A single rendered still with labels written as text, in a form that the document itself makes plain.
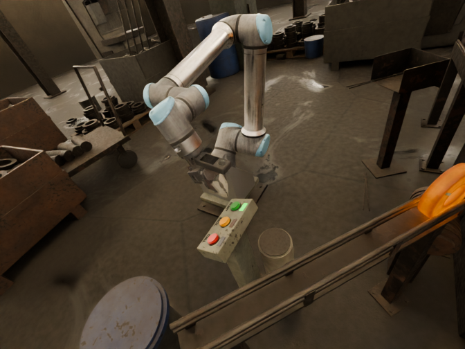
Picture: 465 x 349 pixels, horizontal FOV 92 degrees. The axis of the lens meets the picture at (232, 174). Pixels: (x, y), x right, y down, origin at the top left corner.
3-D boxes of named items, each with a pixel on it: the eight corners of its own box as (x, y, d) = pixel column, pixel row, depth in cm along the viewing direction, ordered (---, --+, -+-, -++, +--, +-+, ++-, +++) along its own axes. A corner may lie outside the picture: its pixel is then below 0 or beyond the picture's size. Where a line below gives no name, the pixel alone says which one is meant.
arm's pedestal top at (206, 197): (201, 200, 165) (199, 197, 162) (224, 172, 183) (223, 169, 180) (237, 212, 148) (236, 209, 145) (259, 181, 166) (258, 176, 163)
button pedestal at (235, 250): (277, 276, 120) (259, 200, 80) (257, 322, 106) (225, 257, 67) (250, 264, 128) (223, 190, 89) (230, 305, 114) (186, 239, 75)
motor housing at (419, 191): (416, 264, 109) (464, 188, 75) (414, 309, 96) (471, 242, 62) (385, 253, 116) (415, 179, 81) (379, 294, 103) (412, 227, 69)
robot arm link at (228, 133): (220, 149, 159) (227, 125, 159) (241, 154, 152) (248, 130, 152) (210, 145, 145) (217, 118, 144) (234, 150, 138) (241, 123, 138)
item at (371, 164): (385, 150, 170) (412, 46, 124) (407, 172, 150) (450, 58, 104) (357, 156, 172) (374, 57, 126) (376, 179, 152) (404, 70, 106)
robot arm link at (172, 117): (178, 90, 66) (156, 105, 60) (201, 126, 71) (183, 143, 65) (161, 101, 72) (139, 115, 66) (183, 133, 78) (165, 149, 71)
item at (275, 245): (302, 291, 111) (297, 233, 78) (293, 316, 105) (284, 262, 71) (279, 281, 118) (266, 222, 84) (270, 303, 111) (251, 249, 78)
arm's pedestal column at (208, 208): (197, 210, 170) (194, 203, 165) (225, 175, 192) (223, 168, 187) (242, 226, 149) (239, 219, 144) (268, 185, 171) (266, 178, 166)
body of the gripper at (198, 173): (207, 172, 84) (189, 145, 79) (223, 169, 78) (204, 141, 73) (196, 185, 80) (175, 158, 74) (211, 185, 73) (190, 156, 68)
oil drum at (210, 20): (247, 65, 413) (236, 6, 356) (230, 78, 380) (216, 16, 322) (221, 67, 444) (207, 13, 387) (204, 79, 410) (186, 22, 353)
